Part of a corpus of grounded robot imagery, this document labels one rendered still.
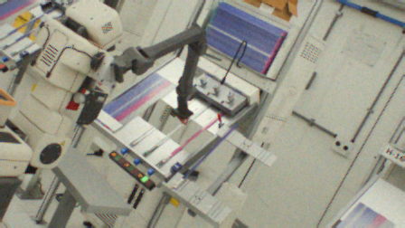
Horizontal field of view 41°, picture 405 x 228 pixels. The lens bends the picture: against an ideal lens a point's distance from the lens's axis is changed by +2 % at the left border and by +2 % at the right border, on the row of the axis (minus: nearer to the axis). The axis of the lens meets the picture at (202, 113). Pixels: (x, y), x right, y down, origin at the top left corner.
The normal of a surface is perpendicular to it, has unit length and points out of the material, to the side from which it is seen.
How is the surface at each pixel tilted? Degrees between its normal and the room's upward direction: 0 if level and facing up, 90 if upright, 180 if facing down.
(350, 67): 90
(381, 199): 44
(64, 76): 90
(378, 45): 90
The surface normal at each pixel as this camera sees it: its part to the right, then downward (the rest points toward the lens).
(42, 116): -0.50, -0.25
